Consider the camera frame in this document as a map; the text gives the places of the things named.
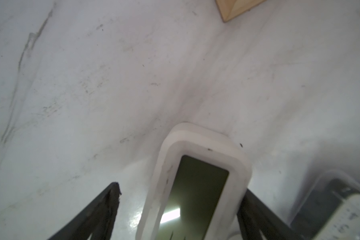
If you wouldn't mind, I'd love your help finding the wooden chess board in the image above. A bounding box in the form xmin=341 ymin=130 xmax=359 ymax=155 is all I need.
xmin=215 ymin=0 xmax=266 ymax=23

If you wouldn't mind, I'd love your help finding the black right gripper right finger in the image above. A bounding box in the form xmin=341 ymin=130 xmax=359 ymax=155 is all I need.
xmin=237 ymin=190 xmax=302 ymax=240

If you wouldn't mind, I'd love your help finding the small white square clock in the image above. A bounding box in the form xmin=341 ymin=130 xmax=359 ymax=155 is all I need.
xmin=290 ymin=170 xmax=360 ymax=240

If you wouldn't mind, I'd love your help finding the white digital clock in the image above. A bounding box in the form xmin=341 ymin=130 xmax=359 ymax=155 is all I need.
xmin=136 ymin=123 xmax=252 ymax=240

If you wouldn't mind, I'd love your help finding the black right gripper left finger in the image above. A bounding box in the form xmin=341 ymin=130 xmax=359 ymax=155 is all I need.
xmin=50 ymin=182 xmax=122 ymax=240

